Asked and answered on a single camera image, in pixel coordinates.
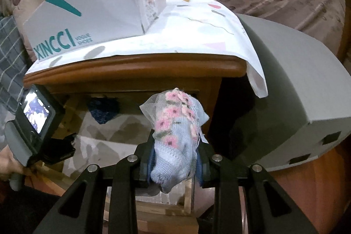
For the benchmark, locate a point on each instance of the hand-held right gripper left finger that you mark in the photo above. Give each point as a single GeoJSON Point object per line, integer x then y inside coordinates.
{"type": "Point", "coordinates": [148, 162]}

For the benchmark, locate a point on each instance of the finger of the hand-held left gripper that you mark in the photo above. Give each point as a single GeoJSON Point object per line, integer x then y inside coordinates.
{"type": "Point", "coordinates": [57, 150]}

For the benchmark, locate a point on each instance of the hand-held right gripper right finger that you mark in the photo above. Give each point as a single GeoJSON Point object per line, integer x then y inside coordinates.
{"type": "Point", "coordinates": [199, 168]}

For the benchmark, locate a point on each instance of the blue floral knitted sock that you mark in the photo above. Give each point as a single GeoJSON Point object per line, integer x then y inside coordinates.
{"type": "Point", "coordinates": [172, 157]}

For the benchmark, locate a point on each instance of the wooden drawer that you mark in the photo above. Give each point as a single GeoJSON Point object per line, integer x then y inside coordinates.
{"type": "Point", "coordinates": [164, 208]}

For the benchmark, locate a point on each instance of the dark blue lace underwear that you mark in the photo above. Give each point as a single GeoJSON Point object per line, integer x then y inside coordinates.
{"type": "Point", "coordinates": [102, 112]}

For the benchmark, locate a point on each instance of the person's left hand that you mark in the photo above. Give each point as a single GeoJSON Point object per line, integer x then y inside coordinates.
{"type": "Point", "coordinates": [8, 165]}

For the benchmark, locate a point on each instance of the grey plaid cloth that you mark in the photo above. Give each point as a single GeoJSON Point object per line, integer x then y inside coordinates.
{"type": "Point", "coordinates": [11, 58]}

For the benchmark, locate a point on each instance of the wooden nightstand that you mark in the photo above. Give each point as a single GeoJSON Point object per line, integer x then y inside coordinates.
{"type": "Point", "coordinates": [137, 66]}

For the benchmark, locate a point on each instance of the white shoe box teal print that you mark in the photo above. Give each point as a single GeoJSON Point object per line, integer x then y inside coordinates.
{"type": "Point", "coordinates": [96, 12]}

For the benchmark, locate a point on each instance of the grey box cabinet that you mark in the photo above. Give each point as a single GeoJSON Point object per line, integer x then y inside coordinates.
{"type": "Point", "coordinates": [288, 86]}

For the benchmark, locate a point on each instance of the white patterned cover sheet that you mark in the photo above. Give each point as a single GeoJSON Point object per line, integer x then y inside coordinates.
{"type": "Point", "coordinates": [205, 31]}

